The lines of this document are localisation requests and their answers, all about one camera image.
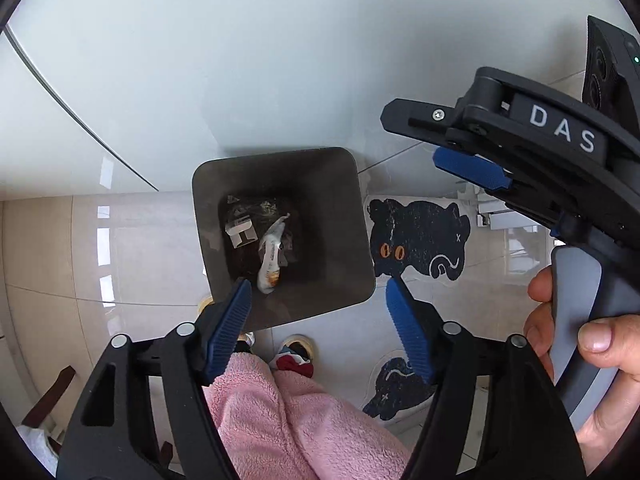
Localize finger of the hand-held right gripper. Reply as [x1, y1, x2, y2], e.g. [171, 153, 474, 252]
[381, 99, 459, 144]
[432, 147, 513, 192]

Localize white kitchen cabinet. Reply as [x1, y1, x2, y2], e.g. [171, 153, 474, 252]
[2, 0, 601, 196]

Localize white floor fixture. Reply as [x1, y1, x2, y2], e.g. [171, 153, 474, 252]
[472, 182, 543, 233]

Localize white cloth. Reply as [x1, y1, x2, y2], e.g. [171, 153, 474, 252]
[15, 424, 63, 476]

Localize black cat floor mat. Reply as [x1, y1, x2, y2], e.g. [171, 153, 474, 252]
[362, 196, 473, 286]
[361, 355, 441, 423]

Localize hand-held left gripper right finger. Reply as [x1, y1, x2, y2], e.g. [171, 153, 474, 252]
[385, 277, 587, 480]

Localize grey square waste bin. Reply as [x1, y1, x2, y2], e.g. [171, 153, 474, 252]
[191, 147, 377, 332]

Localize dark brown wooden furniture leg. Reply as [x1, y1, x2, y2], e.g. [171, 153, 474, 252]
[22, 366, 77, 428]

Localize pink fleece pants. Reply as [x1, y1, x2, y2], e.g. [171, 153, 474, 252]
[202, 352, 413, 480]

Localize clear wrapper with white label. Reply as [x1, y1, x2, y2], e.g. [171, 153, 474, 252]
[224, 194, 258, 250]

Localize beige slipper with red bow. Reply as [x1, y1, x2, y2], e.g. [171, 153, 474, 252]
[269, 335, 317, 378]
[196, 296, 257, 358]

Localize white snack wrapper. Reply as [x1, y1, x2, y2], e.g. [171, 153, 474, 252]
[256, 213, 292, 295]

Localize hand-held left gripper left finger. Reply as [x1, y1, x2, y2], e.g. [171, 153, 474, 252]
[56, 278, 253, 480]

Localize person's right hand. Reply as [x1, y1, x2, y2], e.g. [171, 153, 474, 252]
[523, 265, 640, 461]

